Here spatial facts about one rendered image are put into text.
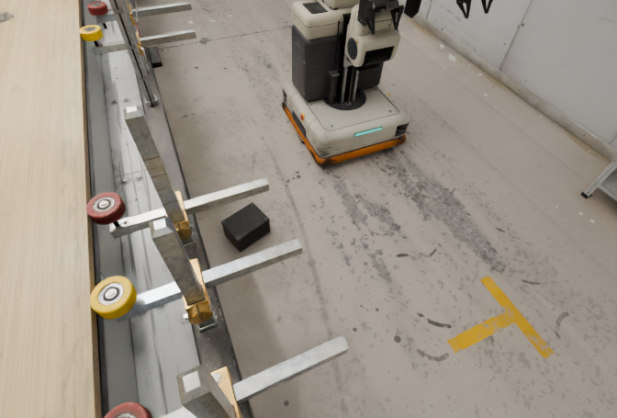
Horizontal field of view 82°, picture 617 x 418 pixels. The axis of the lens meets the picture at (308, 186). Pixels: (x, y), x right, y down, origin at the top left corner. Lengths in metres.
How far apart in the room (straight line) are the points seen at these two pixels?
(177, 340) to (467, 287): 1.38
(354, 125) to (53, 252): 1.63
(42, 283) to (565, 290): 2.08
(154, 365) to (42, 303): 0.32
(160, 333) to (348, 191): 1.38
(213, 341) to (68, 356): 0.30
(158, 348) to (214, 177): 1.34
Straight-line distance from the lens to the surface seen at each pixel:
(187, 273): 0.73
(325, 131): 2.07
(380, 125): 2.19
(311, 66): 2.13
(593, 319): 2.19
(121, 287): 0.85
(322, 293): 1.76
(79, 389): 0.80
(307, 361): 0.80
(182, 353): 1.06
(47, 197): 1.10
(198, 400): 0.52
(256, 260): 0.87
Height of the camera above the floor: 1.60
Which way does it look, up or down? 48 degrees down
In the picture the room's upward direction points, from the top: 2 degrees clockwise
